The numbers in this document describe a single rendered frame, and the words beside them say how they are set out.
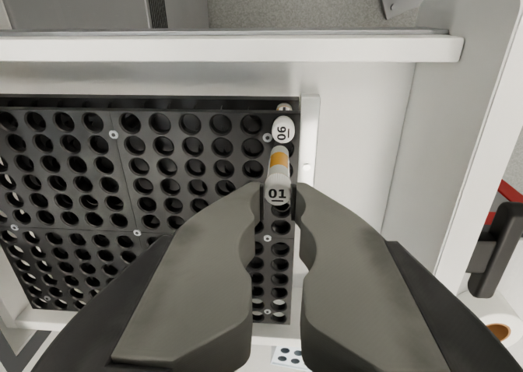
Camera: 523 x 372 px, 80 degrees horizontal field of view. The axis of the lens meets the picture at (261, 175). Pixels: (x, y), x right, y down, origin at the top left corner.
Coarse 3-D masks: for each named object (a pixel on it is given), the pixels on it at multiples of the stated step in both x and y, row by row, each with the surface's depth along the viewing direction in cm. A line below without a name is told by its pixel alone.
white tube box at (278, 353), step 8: (272, 352) 45; (280, 352) 44; (288, 352) 44; (296, 352) 45; (272, 360) 45; (280, 360) 45; (288, 360) 45; (296, 360) 45; (296, 368) 45; (304, 368) 45
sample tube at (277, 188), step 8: (272, 152) 17; (280, 152) 17; (288, 152) 18; (272, 160) 16; (280, 160) 16; (288, 160) 16; (272, 168) 15; (280, 168) 15; (288, 168) 16; (272, 176) 14; (280, 176) 14; (288, 176) 15; (272, 184) 14; (280, 184) 14; (288, 184) 14; (272, 192) 14; (280, 192) 14; (288, 192) 14; (272, 200) 14; (280, 200) 14; (288, 200) 14
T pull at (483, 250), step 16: (512, 208) 18; (496, 224) 19; (512, 224) 18; (480, 240) 19; (496, 240) 19; (512, 240) 19; (480, 256) 20; (496, 256) 19; (480, 272) 20; (496, 272) 20; (480, 288) 21; (496, 288) 21
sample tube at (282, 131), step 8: (280, 104) 20; (288, 104) 20; (280, 120) 17; (288, 120) 17; (272, 128) 17; (280, 128) 17; (288, 128) 17; (272, 136) 17; (280, 136) 17; (288, 136) 17
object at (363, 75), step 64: (0, 64) 24; (64, 64) 24; (128, 64) 23; (192, 64) 23; (256, 64) 22; (320, 64) 22; (384, 64) 22; (320, 128) 24; (384, 128) 24; (384, 192) 26; (0, 256) 28; (64, 320) 29
